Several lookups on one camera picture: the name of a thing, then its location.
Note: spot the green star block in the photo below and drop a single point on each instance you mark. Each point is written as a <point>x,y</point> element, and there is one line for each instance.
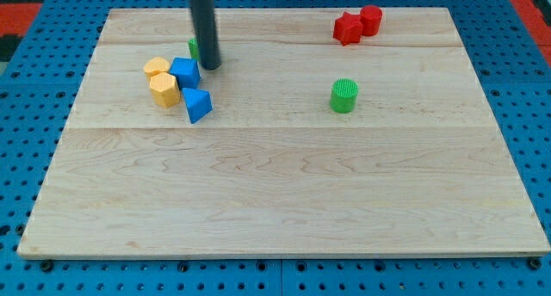
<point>193,49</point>

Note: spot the red star block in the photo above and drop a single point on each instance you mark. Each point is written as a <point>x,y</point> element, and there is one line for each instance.
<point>348,29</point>

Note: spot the green cylinder block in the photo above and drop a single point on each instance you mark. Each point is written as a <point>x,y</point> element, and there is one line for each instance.
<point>344,92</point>

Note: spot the blue triangular block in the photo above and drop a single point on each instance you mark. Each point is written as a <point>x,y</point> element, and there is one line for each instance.
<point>198,103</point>

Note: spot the blue cube block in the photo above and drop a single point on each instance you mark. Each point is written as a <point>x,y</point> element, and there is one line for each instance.
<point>186,72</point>

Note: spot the yellow hexagon block front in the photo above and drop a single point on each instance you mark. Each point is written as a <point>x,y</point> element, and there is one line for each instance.
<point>164,90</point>

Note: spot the yellow block rear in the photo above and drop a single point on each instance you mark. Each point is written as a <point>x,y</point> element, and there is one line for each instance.
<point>155,66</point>

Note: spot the light wooden board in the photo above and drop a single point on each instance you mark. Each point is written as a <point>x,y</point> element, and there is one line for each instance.
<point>418,169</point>

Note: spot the red cylinder block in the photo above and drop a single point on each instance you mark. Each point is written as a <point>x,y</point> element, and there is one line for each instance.
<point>371,17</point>

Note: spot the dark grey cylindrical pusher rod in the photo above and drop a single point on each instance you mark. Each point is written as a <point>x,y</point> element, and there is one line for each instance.
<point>206,33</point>

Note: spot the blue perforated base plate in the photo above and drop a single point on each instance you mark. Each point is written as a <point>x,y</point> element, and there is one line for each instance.
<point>41,83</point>

